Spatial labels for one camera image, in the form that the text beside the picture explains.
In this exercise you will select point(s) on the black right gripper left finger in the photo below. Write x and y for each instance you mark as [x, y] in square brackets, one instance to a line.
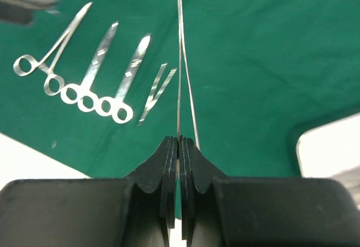
[47, 203]

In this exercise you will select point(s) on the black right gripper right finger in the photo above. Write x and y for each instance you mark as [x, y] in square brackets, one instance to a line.
[222, 210]

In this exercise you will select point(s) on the steel forceps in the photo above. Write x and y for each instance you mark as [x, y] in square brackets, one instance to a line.
[26, 64]
[115, 106]

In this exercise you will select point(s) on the steel tweezers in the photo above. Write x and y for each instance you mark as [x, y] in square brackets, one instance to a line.
[182, 62]
[155, 93]

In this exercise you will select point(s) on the steel surgical scissors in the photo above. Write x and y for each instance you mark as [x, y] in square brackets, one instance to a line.
[73, 93]

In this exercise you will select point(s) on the steel instrument tray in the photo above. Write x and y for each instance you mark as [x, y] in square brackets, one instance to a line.
[332, 151]

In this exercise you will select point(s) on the green surgical cloth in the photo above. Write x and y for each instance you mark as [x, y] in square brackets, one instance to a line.
[260, 73]

